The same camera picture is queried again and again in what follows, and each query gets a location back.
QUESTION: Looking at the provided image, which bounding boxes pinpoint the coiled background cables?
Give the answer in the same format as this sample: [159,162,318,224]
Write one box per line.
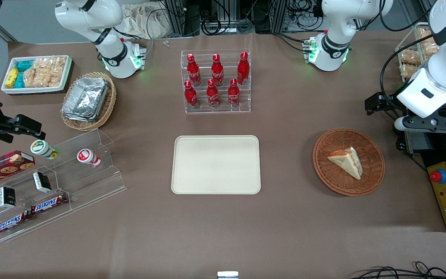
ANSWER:
[201,0,255,36]

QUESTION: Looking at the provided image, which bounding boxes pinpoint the beige cloth bag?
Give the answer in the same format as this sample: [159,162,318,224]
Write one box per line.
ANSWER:
[120,3,169,39]

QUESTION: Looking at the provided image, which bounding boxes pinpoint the black floor cables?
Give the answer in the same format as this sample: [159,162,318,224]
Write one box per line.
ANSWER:
[349,262,446,279]

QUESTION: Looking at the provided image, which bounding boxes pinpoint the white rectangular snack tray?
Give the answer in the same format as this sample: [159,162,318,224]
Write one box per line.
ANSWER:
[1,55,73,95]

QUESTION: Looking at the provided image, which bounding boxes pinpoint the aluminium frame post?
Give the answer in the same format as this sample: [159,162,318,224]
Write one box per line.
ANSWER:
[271,0,290,32]
[166,0,187,36]

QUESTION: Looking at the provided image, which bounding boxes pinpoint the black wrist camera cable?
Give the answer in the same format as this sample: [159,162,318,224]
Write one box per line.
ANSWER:
[379,37,435,114]

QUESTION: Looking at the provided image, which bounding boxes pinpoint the black countertop appliance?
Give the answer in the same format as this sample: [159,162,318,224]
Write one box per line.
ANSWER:
[405,105,446,233]

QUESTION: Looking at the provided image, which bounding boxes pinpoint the clear rice cracker bag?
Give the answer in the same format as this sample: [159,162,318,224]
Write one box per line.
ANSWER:
[23,68,63,88]
[33,57,67,76]

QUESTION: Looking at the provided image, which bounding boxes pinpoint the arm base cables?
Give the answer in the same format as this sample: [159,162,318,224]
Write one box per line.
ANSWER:
[273,32,313,53]
[113,8,158,59]

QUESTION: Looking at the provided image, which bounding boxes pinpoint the light wicker basket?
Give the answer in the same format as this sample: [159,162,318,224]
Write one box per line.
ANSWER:
[60,72,117,131]

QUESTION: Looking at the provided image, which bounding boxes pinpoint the red tartan cookie box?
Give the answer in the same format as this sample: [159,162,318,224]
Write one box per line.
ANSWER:
[0,150,36,190]

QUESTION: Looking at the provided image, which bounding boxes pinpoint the brown wicker basket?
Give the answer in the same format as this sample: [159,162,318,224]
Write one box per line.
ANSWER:
[312,128,386,196]

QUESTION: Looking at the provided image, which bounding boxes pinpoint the triangular sandwich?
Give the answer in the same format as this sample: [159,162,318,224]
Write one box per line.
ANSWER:
[327,146,362,180]

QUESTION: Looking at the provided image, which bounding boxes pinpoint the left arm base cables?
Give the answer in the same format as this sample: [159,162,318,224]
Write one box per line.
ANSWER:
[273,32,313,53]

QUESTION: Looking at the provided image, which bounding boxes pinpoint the Snickers chocolate bar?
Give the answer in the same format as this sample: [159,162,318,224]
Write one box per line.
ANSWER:
[31,193,69,215]
[0,211,31,236]

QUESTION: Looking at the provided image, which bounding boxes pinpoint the black appliance cable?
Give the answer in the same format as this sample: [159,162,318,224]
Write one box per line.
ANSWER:
[408,153,429,173]

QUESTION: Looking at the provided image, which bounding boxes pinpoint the yellow snack packet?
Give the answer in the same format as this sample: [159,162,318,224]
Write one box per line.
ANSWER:
[5,68,19,89]

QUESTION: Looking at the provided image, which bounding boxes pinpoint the red cola bottle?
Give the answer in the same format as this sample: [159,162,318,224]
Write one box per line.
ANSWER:
[186,53,202,86]
[211,53,224,86]
[206,79,220,108]
[184,80,199,109]
[237,51,250,86]
[228,78,240,107]

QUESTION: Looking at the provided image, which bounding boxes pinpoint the green lid yoghurt cup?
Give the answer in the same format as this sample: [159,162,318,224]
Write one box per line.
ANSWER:
[30,139,60,160]

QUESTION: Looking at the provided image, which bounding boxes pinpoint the red lid yoghurt cup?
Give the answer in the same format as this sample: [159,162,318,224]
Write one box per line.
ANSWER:
[77,149,102,168]

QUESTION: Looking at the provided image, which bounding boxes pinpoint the clear acrylic stepped display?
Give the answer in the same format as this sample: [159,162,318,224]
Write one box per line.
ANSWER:
[0,129,127,243]

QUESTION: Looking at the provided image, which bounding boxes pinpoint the grey black appliance block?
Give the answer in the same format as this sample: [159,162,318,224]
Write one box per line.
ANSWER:
[396,131,427,154]

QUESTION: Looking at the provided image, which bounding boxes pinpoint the small black white carton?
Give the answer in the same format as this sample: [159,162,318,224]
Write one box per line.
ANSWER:
[33,172,52,193]
[0,186,17,208]

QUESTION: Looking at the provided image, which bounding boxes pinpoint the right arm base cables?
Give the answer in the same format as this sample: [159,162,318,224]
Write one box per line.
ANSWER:
[113,8,158,59]

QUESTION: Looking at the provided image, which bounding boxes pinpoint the clear acrylic bottle rack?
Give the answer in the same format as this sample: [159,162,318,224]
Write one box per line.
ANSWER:
[180,49,252,114]

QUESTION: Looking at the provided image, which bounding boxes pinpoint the white wire rack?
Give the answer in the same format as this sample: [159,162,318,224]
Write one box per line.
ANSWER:
[395,22,440,83]

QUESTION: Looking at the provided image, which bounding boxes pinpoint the beige plastic serving tray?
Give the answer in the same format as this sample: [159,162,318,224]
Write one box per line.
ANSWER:
[171,135,261,195]

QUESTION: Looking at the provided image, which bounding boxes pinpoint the stack of foil containers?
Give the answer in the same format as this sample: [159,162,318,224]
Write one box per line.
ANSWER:
[61,77,110,122]

